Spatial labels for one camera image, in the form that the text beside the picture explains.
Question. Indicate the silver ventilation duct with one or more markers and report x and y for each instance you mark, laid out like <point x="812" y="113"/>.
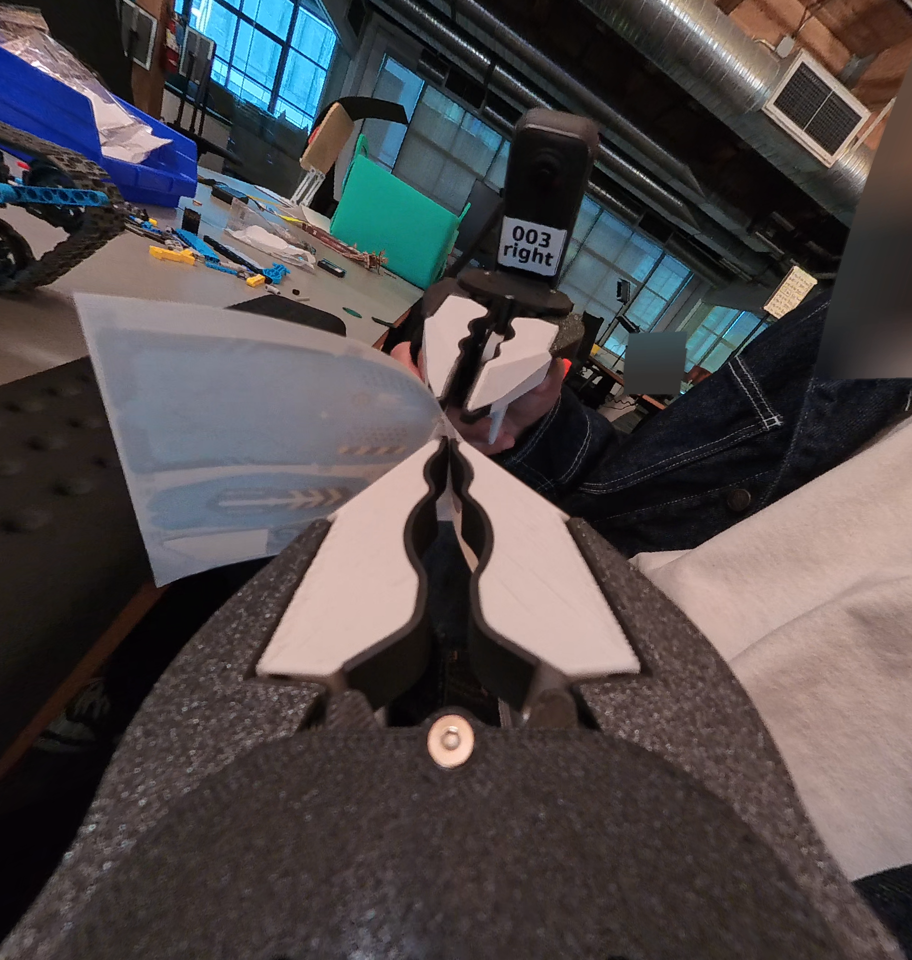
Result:
<point x="688" y="52"/>

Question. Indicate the blue yellow toy robot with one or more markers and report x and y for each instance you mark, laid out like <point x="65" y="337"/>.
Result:
<point x="51" y="225"/>

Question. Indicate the black and beige cardboard stand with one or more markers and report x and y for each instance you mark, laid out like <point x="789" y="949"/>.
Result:
<point x="325" y="142"/>

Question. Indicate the person's right hand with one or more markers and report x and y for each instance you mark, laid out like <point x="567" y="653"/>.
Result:
<point x="535" y="412"/>

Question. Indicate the clear plastic bag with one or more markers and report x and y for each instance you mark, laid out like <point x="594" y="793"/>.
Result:
<point x="118" y="127"/>
<point x="276" y="244"/>

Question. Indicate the pile of small building parts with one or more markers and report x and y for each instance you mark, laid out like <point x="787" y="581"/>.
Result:
<point x="171" y="255"/>

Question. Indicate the white air vent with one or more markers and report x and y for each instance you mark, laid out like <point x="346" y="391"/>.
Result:
<point x="816" y="105"/>

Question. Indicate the small wooden model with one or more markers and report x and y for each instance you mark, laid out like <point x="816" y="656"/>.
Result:
<point x="358" y="259"/>

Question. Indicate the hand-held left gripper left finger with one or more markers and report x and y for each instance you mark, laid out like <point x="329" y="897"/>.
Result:
<point x="351" y="600"/>

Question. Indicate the person's white shirt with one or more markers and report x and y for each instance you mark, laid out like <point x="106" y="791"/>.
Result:
<point x="816" y="637"/>

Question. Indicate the person's shoe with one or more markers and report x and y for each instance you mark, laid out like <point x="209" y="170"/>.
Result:
<point x="81" y="720"/>

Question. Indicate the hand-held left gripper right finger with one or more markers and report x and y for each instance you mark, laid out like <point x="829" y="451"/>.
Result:
<point x="546" y="600"/>

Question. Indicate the red fire extinguisher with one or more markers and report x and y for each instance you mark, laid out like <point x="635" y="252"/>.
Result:
<point x="171" y="41"/>

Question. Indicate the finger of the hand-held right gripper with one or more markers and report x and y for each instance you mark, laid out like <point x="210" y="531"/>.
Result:
<point x="445" y="345"/>
<point x="520" y="367"/>

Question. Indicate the paper notice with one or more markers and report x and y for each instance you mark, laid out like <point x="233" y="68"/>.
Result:
<point x="790" y="291"/>

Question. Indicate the person's denim jacket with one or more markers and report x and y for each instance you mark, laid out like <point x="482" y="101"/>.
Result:
<point x="786" y="390"/>

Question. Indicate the teal box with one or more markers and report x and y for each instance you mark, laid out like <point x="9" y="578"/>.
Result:
<point x="396" y="225"/>

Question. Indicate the blue bin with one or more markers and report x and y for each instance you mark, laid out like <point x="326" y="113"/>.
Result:
<point x="148" y="165"/>

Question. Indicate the blue white sticker sheet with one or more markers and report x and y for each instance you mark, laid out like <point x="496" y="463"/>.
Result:
<point x="238" y="420"/>

